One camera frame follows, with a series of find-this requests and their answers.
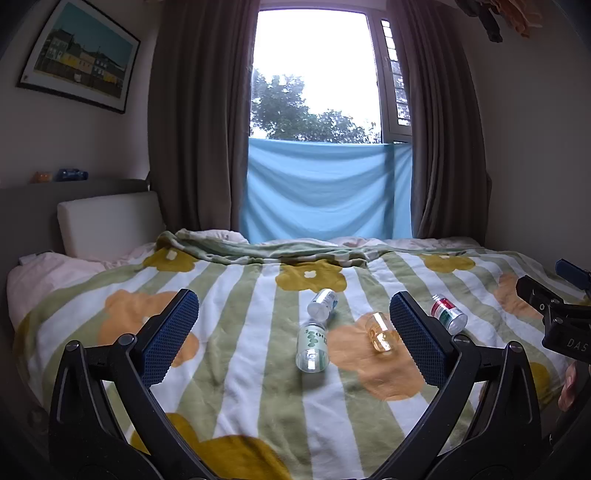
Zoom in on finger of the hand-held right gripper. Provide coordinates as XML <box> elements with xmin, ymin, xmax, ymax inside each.
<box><xmin>516</xmin><ymin>275</ymin><xmax>566</xmax><ymax>321</ymax></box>
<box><xmin>555</xmin><ymin>258</ymin><xmax>591</xmax><ymax>298</ymax></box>

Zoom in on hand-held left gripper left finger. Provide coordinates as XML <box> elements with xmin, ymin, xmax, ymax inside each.
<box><xmin>48</xmin><ymin>288</ymin><xmax>204</xmax><ymax>480</ymax></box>

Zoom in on light blue cloth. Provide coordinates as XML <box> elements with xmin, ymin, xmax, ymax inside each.
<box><xmin>240</xmin><ymin>138</ymin><xmax>414</xmax><ymax>244</ymax></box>

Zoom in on brown curtain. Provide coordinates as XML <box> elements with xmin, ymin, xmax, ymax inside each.
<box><xmin>147</xmin><ymin>0</ymin><xmax>259</xmax><ymax>234</ymax></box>
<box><xmin>396</xmin><ymin>0</ymin><xmax>491</xmax><ymax>241</ymax></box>

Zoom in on clear cup red green print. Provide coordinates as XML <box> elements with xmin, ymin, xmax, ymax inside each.
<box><xmin>431</xmin><ymin>294</ymin><xmax>468</xmax><ymax>335</ymax></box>

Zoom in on framed picture of houses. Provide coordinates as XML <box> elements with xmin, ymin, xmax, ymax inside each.
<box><xmin>17</xmin><ymin>0</ymin><xmax>141</xmax><ymax>114</ymax></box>

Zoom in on clear cup with green print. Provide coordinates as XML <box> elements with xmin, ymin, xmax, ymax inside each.
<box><xmin>295</xmin><ymin>320</ymin><xmax>329</xmax><ymax>373</ymax></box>

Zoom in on person's right hand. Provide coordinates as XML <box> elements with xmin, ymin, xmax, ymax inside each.
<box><xmin>558</xmin><ymin>359</ymin><xmax>585</xmax><ymax>412</ymax></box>

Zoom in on amber transparent cup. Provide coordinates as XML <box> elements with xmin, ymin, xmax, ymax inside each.
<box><xmin>365</xmin><ymin>312</ymin><xmax>402</xmax><ymax>355</ymax></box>

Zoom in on small white silver bottle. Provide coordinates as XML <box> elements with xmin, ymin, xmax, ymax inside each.
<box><xmin>307</xmin><ymin>288</ymin><xmax>339</xmax><ymax>319</ymax></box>

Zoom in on window frame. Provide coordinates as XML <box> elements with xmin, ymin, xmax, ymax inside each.
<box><xmin>367</xmin><ymin>10</ymin><xmax>413</xmax><ymax>145</ymax></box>

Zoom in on grey headboard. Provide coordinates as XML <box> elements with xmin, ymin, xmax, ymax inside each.
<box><xmin>0</xmin><ymin>178</ymin><xmax>153</xmax><ymax>282</ymax></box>

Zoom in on striped floral blanket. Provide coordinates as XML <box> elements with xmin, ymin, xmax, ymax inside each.
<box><xmin>14</xmin><ymin>229</ymin><xmax>578</xmax><ymax>480</ymax></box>

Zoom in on white headboard cushion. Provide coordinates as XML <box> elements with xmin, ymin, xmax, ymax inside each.
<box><xmin>57</xmin><ymin>191</ymin><xmax>163</xmax><ymax>257</ymax></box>

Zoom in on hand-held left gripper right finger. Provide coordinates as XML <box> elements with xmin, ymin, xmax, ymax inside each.
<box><xmin>369</xmin><ymin>291</ymin><xmax>543</xmax><ymax>480</ymax></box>

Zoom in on hanging dark clothes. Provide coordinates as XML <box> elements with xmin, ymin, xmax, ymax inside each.
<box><xmin>455</xmin><ymin>0</ymin><xmax>539</xmax><ymax>44</ymax></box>

